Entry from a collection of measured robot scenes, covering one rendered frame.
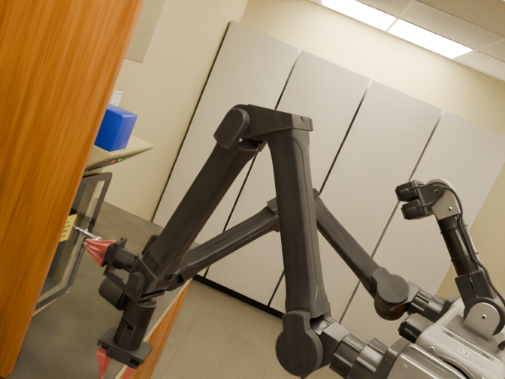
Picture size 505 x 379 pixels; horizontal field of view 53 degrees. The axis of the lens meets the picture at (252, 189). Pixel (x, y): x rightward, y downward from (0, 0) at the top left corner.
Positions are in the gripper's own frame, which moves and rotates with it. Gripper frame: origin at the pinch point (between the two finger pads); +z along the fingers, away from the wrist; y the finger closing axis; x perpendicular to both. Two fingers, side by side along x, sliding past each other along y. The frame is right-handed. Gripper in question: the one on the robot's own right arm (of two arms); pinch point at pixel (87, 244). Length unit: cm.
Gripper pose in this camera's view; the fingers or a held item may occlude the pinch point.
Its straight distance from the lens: 147.9
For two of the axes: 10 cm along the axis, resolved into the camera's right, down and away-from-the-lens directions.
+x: -1.2, 1.5, -9.8
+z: -9.1, -4.0, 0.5
